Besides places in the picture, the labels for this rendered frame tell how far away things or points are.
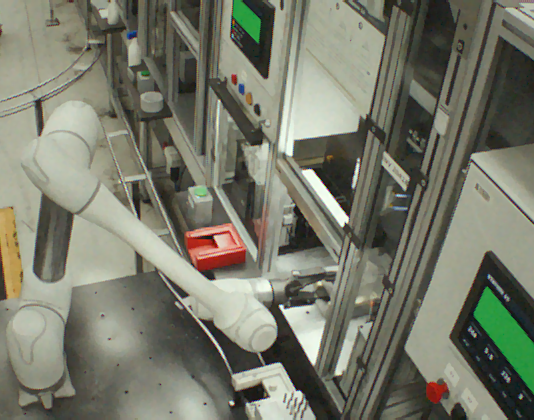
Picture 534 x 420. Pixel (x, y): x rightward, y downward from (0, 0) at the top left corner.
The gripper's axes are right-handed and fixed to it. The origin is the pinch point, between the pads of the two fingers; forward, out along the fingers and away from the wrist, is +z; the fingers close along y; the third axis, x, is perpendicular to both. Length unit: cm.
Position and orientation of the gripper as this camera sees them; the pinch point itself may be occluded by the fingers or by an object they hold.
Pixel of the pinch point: (332, 283)
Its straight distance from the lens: 184.0
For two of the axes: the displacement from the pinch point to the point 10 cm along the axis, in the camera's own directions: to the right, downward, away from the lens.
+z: 9.0, -0.7, 4.2
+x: -3.7, -6.2, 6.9
